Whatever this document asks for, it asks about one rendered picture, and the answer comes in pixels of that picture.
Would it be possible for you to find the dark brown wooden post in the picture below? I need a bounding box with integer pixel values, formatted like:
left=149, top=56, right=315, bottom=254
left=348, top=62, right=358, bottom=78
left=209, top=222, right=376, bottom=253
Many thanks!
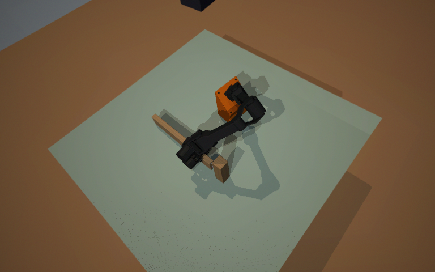
left=212, top=155, right=229, bottom=183

